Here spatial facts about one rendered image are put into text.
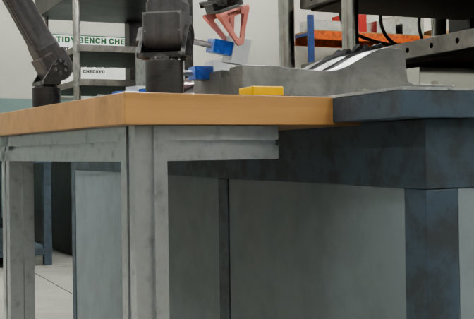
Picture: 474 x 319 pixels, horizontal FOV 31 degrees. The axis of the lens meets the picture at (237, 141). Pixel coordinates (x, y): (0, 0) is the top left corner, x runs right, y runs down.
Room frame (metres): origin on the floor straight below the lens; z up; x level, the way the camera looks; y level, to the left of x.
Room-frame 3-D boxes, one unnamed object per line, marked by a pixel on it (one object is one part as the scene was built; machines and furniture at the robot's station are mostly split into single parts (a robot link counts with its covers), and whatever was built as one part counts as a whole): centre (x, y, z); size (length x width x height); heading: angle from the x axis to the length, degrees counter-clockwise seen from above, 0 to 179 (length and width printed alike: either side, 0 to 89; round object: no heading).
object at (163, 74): (1.40, 0.12, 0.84); 0.20 x 0.07 x 0.08; 31
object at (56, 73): (1.93, 0.42, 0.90); 0.09 x 0.06 x 0.06; 31
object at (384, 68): (1.87, -0.19, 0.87); 0.50 x 0.26 x 0.14; 114
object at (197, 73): (1.82, 0.08, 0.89); 0.13 x 0.05 x 0.05; 114
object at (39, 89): (1.92, 0.42, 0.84); 0.20 x 0.07 x 0.08; 31
